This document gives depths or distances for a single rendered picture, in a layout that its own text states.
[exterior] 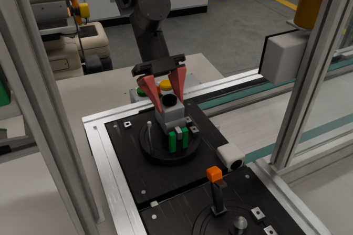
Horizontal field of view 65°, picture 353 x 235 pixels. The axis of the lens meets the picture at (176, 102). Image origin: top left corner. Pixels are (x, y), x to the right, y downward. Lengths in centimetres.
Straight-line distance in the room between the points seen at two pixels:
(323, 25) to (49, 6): 90
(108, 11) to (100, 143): 303
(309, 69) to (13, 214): 66
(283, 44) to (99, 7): 324
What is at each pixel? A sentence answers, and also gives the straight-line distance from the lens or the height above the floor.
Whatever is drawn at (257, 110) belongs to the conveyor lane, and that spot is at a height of 92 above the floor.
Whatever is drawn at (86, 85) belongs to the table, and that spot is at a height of 86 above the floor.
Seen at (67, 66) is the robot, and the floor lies 83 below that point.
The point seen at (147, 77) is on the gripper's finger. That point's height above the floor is 115.
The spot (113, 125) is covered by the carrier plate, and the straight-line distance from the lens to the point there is 69.
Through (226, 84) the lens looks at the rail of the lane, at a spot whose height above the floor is 96.
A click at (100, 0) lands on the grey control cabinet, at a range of 358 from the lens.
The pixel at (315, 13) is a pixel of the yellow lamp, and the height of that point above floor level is 129.
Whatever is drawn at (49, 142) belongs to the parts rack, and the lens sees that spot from 26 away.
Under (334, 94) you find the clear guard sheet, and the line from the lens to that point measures 60.
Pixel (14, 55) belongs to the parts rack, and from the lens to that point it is 21.
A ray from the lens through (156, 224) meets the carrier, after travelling 52.
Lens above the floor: 143
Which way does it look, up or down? 39 degrees down
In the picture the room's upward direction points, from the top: straight up
